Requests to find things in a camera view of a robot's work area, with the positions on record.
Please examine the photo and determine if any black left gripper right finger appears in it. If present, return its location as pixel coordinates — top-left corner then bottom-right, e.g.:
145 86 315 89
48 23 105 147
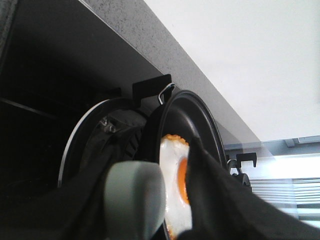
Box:
178 138 320 240

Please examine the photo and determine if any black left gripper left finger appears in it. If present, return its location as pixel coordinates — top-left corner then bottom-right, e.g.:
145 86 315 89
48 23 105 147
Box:
0 159 141 240

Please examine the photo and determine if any fried egg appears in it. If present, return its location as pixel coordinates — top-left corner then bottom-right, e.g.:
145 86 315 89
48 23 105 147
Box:
159 134 192 240

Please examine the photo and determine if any black frying pan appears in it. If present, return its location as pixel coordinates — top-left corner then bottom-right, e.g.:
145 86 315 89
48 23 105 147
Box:
104 90 229 240

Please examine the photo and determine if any right black burner pan support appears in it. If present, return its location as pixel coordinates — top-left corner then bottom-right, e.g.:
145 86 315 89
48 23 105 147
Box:
226 152 257 189

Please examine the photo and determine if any black burner pan support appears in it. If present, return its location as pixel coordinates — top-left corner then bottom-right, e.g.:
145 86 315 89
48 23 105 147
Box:
57 74 172 188
226 152 257 189

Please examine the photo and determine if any left black gas burner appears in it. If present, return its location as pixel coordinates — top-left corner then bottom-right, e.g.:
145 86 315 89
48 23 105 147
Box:
100 109 147 162

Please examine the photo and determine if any left black burner pan support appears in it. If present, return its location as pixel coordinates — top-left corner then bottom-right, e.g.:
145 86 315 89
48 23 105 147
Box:
57 74 172 188

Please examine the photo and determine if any black glass gas cooktop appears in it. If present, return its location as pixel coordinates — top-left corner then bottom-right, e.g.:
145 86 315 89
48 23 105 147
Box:
0 0 161 208

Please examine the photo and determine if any grey stone countertop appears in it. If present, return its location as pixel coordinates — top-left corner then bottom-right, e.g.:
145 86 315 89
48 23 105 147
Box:
0 0 262 150

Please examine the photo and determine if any wire pan ring support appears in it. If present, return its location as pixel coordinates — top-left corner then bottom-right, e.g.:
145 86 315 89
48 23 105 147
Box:
157 82 176 105

